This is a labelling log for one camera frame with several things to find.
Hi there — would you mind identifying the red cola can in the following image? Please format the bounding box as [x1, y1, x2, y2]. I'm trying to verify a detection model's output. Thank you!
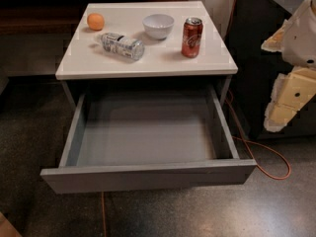
[182, 17, 203, 58]

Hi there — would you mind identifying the black counter cabinet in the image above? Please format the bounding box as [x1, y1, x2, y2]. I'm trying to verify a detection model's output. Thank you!
[225, 0, 316, 139]

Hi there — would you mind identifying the clear plastic water bottle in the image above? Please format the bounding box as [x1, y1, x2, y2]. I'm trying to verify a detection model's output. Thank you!
[98, 33, 145, 60]

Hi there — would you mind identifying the orange fruit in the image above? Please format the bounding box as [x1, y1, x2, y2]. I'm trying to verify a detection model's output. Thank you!
[87, 13, 105, 31]

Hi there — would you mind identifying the white bowl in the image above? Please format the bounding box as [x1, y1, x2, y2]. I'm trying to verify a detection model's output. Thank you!
[142, 14, 175, 40]

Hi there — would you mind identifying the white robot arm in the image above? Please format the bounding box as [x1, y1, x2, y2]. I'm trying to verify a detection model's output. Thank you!
[261, 0, 316, 132]

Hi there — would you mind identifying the grey cabinet with white top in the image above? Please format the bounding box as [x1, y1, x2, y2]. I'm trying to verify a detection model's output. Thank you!
[54, 0, 239, 111]

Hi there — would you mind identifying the dark wooden bench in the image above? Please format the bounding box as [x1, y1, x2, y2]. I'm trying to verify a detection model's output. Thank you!
[0, 0, 187, 36]

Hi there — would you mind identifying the grey top drawer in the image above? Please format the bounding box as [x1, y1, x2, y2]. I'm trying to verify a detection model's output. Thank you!
[40, 87, 256, 194]

